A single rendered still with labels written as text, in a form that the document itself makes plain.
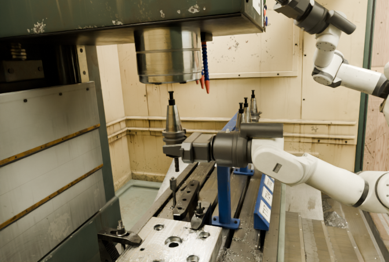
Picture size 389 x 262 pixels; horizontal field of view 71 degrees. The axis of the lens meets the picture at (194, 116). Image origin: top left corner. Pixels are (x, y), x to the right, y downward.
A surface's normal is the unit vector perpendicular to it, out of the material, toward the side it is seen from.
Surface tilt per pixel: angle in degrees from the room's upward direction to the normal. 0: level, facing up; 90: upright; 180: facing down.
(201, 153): 90
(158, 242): 0
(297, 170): 97
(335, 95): 90
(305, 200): 24
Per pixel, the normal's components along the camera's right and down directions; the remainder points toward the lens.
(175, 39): 0.33, 0.18
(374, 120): -0.29, 0.21
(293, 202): -0.18, -0.80
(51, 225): 0.95, -0.02
